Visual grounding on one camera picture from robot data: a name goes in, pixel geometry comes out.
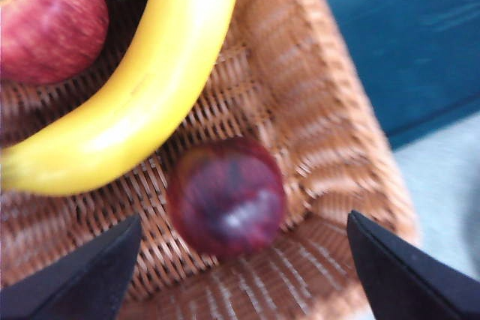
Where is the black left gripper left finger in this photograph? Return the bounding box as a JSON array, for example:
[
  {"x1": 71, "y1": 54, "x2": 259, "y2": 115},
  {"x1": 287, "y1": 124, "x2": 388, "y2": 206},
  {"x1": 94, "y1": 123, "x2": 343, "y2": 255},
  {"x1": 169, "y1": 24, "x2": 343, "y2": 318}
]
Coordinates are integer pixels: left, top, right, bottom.
[{"x1": 0, "y1": 214, "x2": 143, "y2": 320}]

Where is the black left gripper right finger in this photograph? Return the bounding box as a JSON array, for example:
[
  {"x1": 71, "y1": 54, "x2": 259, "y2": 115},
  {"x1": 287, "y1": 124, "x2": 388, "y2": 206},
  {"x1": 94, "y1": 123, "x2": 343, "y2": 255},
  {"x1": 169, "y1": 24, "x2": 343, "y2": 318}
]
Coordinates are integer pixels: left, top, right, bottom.
[{"x1": 347, "y1": 210, "x2": 480, "y2": 320}]

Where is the dark purple plum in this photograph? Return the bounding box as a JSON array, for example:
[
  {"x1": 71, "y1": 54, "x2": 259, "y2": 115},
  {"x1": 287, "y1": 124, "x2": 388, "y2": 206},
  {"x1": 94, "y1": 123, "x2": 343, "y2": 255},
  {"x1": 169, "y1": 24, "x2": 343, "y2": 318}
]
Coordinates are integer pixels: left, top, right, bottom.
[{"x1": 166, "y1": 136, "x2": 286, "y2": 259}]

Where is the yellow banana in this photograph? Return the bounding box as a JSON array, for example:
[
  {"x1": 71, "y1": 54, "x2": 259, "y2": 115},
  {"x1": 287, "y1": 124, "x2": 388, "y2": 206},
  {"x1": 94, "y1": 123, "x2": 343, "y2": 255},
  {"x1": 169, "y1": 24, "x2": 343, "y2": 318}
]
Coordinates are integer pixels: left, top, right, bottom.
[{"x1": 0, "y1": 0, "x2": 247, "y2": 196}]

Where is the brown wicker basket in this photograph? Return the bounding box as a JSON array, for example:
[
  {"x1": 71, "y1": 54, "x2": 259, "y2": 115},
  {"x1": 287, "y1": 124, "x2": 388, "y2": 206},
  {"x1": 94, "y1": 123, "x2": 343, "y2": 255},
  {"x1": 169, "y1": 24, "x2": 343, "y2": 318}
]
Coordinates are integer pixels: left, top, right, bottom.
[{"x1": 0, "y1": 0, "x2": 419, "y2": 320}]

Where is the dark rectangular tray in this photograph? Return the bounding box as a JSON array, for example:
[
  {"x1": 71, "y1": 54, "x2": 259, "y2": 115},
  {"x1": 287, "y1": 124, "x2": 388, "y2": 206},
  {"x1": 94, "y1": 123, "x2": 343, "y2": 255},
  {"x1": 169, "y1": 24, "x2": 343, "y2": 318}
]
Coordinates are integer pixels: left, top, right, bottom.
[{"x1": 307, "y1": 0, "x2": 480, "y2": 148}]

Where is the red apple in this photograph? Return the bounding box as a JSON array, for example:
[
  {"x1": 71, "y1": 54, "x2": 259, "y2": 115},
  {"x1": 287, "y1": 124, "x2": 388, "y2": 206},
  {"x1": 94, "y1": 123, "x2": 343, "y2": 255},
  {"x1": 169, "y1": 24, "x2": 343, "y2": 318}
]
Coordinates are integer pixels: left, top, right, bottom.
[{"x1": 0, "y1": 0, "x2": 110, "y2": 85}]

